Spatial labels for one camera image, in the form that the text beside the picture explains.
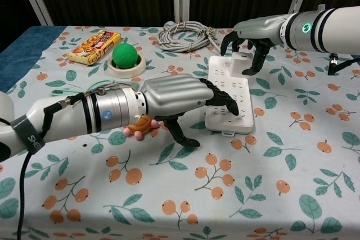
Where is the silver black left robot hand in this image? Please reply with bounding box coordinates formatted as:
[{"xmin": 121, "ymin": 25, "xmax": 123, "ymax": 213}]
[{"xmin": 140, "ymin": 73, "xmax": 240, "ymax": 149}]

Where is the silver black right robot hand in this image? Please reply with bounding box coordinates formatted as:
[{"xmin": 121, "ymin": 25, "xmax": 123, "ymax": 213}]
[{"xmin": 220, "ymin": 13, "xmax": 288, "ymax": 76}]

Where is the white plug adapter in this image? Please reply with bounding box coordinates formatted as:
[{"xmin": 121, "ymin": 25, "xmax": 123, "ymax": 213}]
[{"xmin": 231, "ymin": 51, "xmax": 254, "ymax": 77}]

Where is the white power strip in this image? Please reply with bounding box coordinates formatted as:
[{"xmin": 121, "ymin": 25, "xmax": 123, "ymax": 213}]
[{"xmin": 204, "ymin": 55, "xmax": 254, "ymax": 137}]

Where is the pink orange turtle toy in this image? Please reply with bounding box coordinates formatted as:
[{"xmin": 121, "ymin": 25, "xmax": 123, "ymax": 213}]
[{"xmin": 123, "ymin": 115, "xmax": 160, "ymax": 141}]

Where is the beige masking tape roll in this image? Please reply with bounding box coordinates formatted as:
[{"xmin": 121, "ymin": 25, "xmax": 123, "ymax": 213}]
[{"xmin": 107, "ymin": 52, "xmax": 147, "ymax": 79}]

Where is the green ball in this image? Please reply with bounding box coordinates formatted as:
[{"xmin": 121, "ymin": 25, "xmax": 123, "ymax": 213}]
[{"xmin": 111, "ymin": 43, "xmax": 139, "ymax": 70}]

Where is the yellow orange snack box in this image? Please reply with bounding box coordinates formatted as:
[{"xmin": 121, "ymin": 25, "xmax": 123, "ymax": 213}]
[{"xmin": 67, "ymin": 29, "xmax": 123, "ymax": 67}]

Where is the floral patterned tablecloth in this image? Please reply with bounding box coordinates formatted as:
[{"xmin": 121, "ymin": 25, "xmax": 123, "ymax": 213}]
[{"xmin": 0, "ymin": 25, "xmax": 360, "ymax": 240}]

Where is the blue table cover cloth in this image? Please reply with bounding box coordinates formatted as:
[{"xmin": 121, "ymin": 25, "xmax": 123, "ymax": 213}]
[{"xmin": 0, "ymin": 25, "xmax": 68, "ymax": 92}]

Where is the grey cable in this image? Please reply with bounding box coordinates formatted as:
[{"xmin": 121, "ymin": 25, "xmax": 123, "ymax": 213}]
[{"xmin": 155, "ymin": 20, "xmax": 223, "ymax": 54}]

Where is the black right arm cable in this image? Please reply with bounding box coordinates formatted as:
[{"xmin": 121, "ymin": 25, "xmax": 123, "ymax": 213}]
[{"xmin": 327, "ymin": 52, "xmax": 360, "ymax": 77}]

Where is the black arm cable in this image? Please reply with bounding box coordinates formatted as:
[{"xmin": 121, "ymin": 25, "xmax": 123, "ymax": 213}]
[
  {"xmin": 327, "ymin": 52, "xmax": 360, "ymax": 77},
  {"xmin": 16, "ymin": 93, "xmax": 87, "ymax": 240}
]

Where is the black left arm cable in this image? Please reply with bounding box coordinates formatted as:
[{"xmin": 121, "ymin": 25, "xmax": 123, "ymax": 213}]
[{"xmin": 16, "ymin": 93, "xmax": 87, "ymax": 240}]

